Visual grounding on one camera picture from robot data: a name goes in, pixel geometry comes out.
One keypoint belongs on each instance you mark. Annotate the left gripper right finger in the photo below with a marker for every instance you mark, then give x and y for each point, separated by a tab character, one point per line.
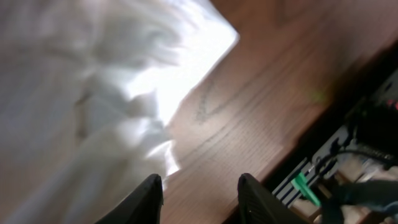
258	206

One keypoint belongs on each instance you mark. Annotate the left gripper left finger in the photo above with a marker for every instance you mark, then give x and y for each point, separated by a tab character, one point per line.
142	206

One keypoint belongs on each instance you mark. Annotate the white t-shirt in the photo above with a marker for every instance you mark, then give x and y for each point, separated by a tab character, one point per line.
88	90

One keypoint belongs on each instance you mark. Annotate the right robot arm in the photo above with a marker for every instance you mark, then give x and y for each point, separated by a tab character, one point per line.
377	126

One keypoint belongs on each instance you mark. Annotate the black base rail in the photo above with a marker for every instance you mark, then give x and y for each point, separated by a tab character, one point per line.
324	162

